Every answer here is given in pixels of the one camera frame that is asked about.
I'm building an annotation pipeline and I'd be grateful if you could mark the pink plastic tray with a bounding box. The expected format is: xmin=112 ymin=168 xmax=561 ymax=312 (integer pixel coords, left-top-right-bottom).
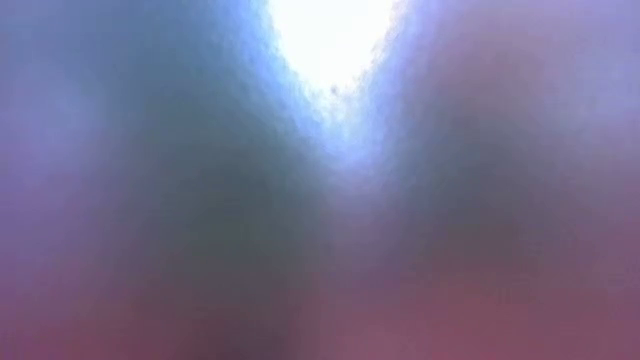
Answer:
xmin=0 ymin=0 xmax=640 ymax=360

